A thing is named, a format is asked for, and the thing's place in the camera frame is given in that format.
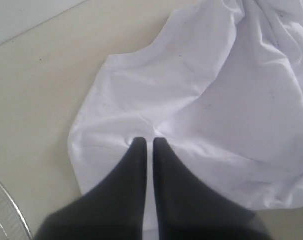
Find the white t-shirt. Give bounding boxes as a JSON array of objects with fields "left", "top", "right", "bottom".
[{"left": 67, "top": 0, "right": 303, "bottom": 240}]

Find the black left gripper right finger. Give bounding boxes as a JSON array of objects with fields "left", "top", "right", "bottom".
[{"left": 153, "top": 137, "right": 268, "bottom": 240}]

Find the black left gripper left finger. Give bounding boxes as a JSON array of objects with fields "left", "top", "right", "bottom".
[{"left": 35, "top": 137, "right": 148, "bottom": 240}]

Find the metal mesh basket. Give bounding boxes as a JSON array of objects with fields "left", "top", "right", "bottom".
[{"left": 0, "top": 182, "right": 33, "bottom": 240}]

